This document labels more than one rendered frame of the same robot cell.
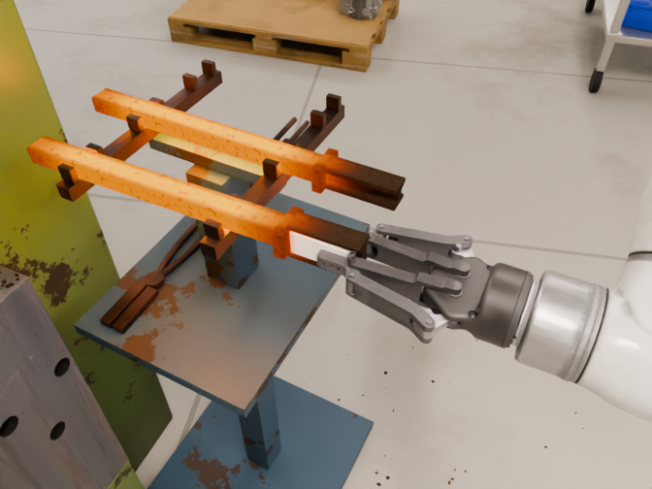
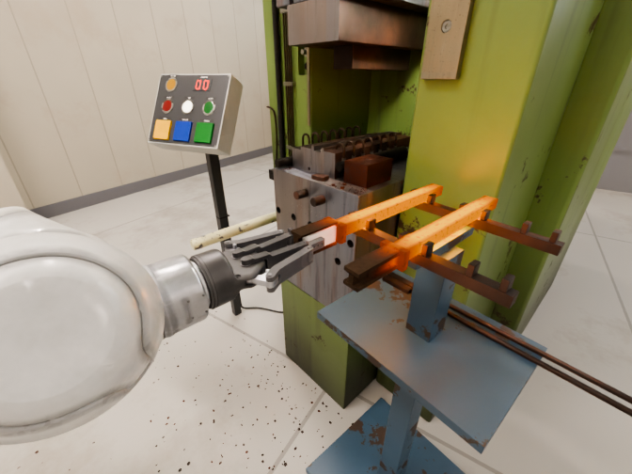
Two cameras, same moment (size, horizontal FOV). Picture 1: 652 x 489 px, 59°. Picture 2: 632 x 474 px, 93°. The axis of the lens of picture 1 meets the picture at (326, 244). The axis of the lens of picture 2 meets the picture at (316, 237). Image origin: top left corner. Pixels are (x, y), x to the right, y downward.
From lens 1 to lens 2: 0.75 m
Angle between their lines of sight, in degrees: 84
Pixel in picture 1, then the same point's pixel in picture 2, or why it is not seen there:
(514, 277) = (206, 256)
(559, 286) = (176, 260)
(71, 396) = (347, 259)
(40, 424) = (335, 249)
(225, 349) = (358, 312)
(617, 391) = not seen: hidden behind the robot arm
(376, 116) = not seen: outside the picture
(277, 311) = (380, 341)
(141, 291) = (409, 286)
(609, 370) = not seen: hidden behind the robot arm
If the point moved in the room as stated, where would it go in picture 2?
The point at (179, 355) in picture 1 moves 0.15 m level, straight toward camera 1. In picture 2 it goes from (361, 295) to (304, 296)
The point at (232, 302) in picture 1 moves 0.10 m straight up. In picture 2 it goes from (394, 322) to (400, 287)
